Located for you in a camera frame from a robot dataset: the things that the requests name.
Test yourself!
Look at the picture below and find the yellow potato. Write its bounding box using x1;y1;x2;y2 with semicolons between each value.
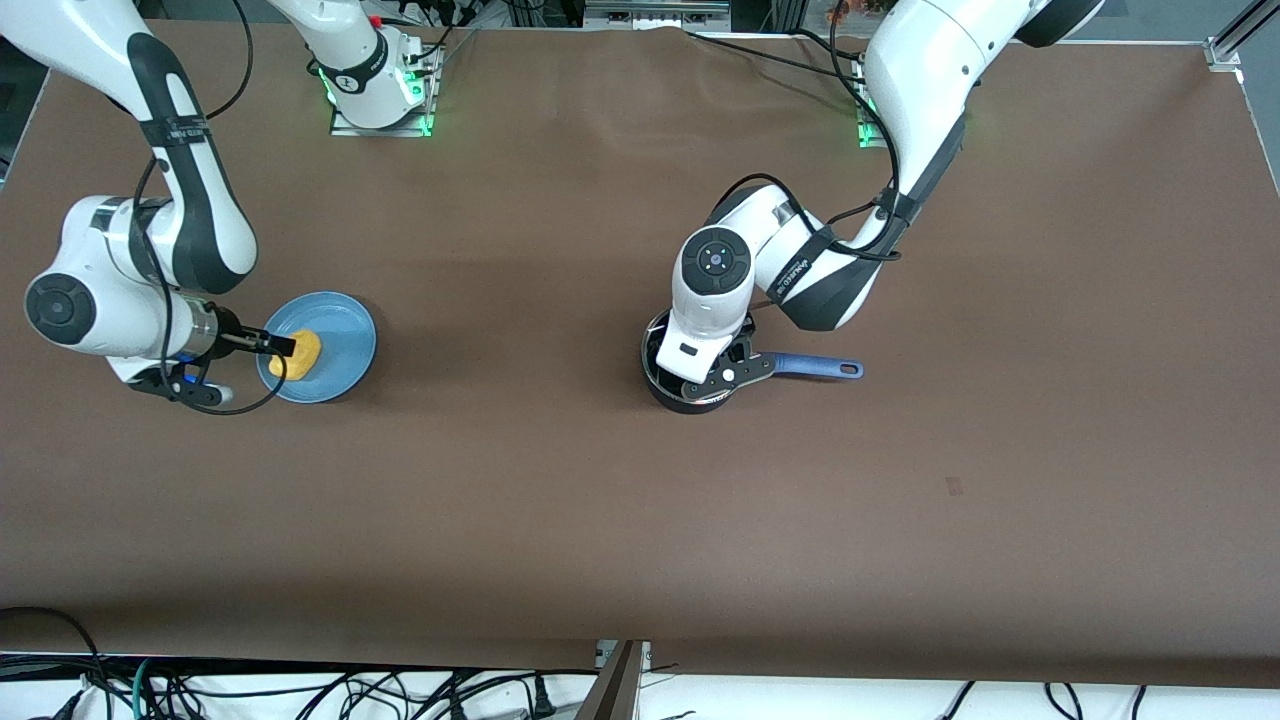
268;329;323;380

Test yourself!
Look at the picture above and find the blue round plate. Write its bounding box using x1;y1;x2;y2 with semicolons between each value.
256;291;378;405

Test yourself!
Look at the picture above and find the brown table cover mat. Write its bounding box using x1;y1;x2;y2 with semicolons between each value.
0;20;1280;689

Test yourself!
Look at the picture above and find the silver aluminium corner profile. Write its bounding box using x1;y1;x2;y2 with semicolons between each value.
1205;0;1280;71

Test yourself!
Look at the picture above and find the blue pot with long handle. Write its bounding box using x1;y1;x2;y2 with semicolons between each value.
641;308;865;415

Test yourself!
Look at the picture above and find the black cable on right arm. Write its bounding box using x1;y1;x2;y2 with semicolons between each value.
133;0;291;416

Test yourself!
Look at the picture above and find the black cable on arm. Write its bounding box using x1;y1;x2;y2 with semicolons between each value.
690;30;906;263
133;0;291;416

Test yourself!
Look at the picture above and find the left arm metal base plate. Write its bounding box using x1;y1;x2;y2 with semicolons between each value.
850;55;893;149

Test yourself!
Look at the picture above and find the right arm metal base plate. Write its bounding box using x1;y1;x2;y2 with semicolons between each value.
330;45;443;138

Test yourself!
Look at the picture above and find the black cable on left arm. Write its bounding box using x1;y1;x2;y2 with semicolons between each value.
690;30;906;263

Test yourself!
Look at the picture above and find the grey metal bracket post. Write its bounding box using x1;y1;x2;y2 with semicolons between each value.
575;640;651;720

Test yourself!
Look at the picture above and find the thick black looping cable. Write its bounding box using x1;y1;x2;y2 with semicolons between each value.
0;607;106;720

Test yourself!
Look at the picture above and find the black cable bundle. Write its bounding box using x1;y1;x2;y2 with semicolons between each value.
385;0;481;61

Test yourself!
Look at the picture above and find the silver aluminium frame rail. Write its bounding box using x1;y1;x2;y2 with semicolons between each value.
583;0;733;33

